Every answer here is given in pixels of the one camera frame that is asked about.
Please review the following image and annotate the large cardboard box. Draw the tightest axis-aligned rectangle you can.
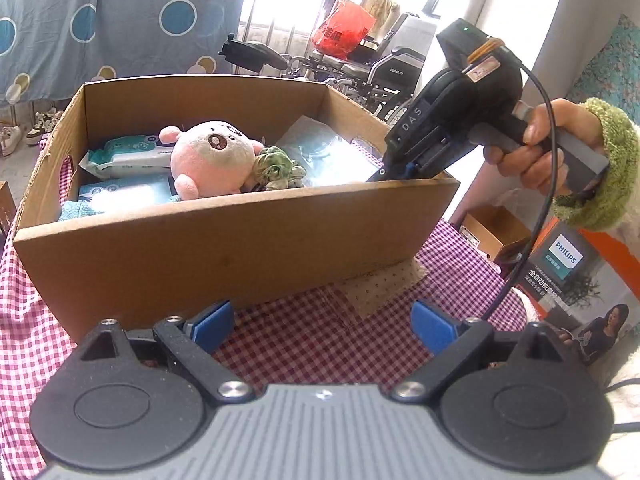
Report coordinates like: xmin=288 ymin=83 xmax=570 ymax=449
xmin=12 ymin=75 xmax=461 ymax=343

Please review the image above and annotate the white blue wet wipes pack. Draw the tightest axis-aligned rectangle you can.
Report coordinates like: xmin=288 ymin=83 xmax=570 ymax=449
xmin=79 ymin=134 xmax=176 ymax=181

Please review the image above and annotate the black cable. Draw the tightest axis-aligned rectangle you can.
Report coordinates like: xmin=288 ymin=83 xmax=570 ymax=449
xmin=480 ymin=66 xmax=558 ymax=321

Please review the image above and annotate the clear pack of blue masks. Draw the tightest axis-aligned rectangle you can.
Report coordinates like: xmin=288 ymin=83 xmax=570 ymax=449
xmin=272 ymin=115 xmax=386 ymax=188

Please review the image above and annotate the blue bedsheet with circles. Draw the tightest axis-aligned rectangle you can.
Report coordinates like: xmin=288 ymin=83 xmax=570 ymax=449
xmin=0 ymin=0 xmax=256 ymax=106

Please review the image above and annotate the metal window railing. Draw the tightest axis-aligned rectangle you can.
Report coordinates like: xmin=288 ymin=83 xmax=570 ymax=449
xmin=239 ymin=0 xmax=351 ymax=61

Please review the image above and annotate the person's right hand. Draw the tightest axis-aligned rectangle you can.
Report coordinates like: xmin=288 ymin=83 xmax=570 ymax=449
xmin=482 ymin=97 xmax=603 ymax=203

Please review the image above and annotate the wheelchair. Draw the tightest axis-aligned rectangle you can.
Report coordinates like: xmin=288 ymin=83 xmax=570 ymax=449
xmin=218 ymin=0 xmax=441 ymax=121

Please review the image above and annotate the white curtain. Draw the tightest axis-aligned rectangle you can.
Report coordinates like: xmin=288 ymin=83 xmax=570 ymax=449
xmin=465 ymin=0 xmax=571 ymax=106

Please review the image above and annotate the orange printed appliance box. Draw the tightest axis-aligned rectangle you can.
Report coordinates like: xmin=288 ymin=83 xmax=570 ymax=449
xmin=520 ymin=217 xmax=640 ymax=366

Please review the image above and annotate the red plastic bag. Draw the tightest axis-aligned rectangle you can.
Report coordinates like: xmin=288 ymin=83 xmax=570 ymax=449
xmin=312 ymin=0 xmax=377 ymax=60

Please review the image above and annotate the small cardboard box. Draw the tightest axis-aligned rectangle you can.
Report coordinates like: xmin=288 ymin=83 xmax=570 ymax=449
xmin=459 ymin=205 xmax=532 ymax=266

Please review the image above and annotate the blue tissue pack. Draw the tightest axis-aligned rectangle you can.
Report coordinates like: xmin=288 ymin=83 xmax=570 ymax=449
xmin=77 ymin=176 xmax=176 ymax=213

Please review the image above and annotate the green fabric scrunchie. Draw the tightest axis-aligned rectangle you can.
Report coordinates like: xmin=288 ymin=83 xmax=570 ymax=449
xmin=240 ymin=145 xmax=307 ymax=193

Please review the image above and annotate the beige patterned cloth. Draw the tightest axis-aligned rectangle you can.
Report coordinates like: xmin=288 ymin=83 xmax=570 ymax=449
xmin=327 ymin=260 xmax=430 ymax=318

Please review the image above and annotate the pink plush toy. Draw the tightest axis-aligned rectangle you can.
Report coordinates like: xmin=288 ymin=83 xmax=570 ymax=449
xmin=158 ymin=120 xmax=266 ymax=201

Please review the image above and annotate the person's right forearm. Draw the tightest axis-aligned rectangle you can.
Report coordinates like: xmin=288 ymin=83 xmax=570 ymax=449
xmin=552 ymin=97 xmax=640 ymax=261

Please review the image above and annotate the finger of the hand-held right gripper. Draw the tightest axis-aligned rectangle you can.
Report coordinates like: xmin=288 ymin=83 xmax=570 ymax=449
xmin=364 ymin=162 xmax=418 ymax=184

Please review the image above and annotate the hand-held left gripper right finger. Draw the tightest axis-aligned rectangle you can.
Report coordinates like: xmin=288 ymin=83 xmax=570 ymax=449
xmin=390 ymin=300 xmax=576 ymax=403

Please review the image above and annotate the teal towel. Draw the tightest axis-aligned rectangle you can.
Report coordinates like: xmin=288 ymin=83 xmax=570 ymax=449
xmin=57 ymin=199 xmax=108 ymax=223

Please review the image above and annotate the beige towel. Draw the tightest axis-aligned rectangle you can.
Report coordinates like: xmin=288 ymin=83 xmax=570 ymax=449
xmin=360 ymin=0 xmax=401 ymax=31

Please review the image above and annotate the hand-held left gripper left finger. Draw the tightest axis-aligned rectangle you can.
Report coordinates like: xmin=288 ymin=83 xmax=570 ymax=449
xmin=77 ymin=300 xmax=253 ymax=406

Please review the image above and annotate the teal floral quilt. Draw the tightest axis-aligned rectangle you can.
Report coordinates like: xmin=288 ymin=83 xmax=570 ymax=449
xmin=565 ymin=12 xmax=640 ymax=111

